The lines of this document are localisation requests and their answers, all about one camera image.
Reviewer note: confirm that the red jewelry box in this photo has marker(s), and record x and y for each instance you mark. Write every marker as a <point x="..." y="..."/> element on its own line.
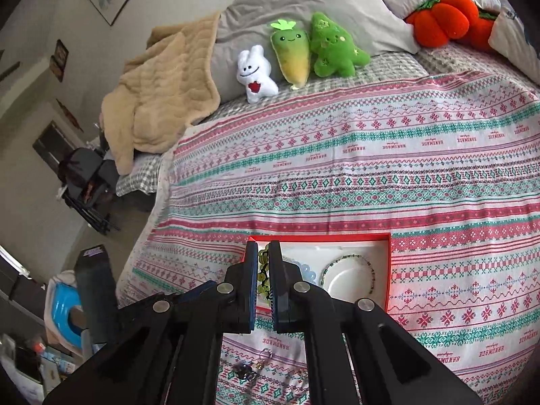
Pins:
<point x="337" y="247"/>

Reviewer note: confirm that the white deer print pillow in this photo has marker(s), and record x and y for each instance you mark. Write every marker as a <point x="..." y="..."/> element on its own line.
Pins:
<point x="514" y="38"/>

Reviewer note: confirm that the black folding chair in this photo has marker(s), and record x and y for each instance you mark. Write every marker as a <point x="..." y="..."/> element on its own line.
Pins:
<point x="88" y="177"/>

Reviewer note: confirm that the orange pumpkin plush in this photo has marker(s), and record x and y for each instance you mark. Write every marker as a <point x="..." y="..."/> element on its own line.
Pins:
<point x="443" y="17"/>

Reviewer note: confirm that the green yellow radish plush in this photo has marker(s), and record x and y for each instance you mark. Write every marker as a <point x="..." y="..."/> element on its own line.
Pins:
<point x="291" y="57"/>

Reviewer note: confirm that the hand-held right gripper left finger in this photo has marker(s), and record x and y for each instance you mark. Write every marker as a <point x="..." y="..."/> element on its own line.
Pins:
<point x="253" y="287"/>

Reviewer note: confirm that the green tree plush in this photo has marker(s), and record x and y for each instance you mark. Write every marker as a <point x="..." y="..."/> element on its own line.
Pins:
<point x="333" y="48"/>

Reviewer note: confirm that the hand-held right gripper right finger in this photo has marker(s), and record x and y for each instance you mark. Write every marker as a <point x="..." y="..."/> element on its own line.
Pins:
<point x="276" y="291"/>

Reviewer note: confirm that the small wall plaque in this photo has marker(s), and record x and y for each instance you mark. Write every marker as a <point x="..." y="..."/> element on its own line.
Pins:
<point x="59" y="60"/>

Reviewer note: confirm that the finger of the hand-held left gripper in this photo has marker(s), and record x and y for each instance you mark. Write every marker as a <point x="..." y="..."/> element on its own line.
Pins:
<point x="196" y="292"/>

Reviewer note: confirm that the beige quilted blanket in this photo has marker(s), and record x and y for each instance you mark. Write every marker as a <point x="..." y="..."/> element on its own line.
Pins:
<point x="168" y="93"/>

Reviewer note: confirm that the patterned pink green bedspread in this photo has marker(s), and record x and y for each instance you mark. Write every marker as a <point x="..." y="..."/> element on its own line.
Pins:
<point x="337" y="177"/>

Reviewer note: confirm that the grey pillow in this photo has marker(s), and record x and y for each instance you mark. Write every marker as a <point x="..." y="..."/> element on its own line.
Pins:
<point x="329" y="0"/>

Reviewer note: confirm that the white bunny plush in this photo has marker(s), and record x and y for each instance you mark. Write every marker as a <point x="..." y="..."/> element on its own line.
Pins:
<point x="255" y="74"/>

